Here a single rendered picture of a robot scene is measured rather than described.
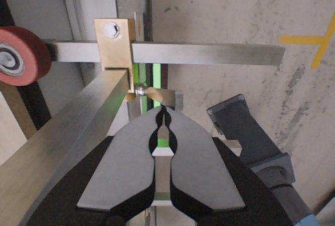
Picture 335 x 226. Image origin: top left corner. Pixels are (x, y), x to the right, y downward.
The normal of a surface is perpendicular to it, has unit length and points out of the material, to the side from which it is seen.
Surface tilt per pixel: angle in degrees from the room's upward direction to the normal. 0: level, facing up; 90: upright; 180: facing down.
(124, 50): 0
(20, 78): 0
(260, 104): 0
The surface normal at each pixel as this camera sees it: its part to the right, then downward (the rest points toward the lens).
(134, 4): 0.01, 0.48
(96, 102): 0.02, -0.88
